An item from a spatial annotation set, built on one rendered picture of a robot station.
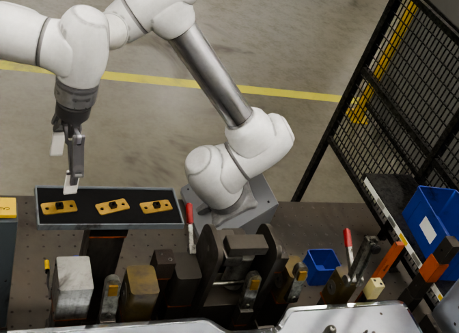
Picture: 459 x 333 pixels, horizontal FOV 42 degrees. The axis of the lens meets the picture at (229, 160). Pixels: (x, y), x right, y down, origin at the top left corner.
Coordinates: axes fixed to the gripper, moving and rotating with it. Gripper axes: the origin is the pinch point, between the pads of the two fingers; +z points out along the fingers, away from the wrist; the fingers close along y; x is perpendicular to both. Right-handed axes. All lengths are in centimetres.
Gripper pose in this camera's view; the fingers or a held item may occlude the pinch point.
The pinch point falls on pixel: (63, 169)
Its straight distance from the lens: 147.5
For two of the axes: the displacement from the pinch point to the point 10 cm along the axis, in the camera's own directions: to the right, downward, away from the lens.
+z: -2.9, 7.6, 5.9
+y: 4.2, 6.5, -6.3
